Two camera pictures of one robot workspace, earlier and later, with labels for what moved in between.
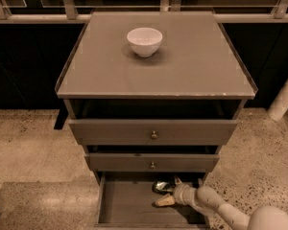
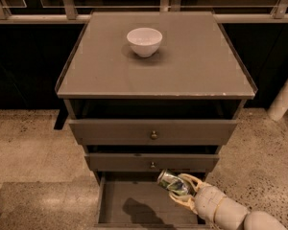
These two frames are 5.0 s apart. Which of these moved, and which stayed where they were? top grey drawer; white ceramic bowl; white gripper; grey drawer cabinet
Moved: white gripper
Stayed: grey drawer cabinet; white ceramic bowl; top grey drawer
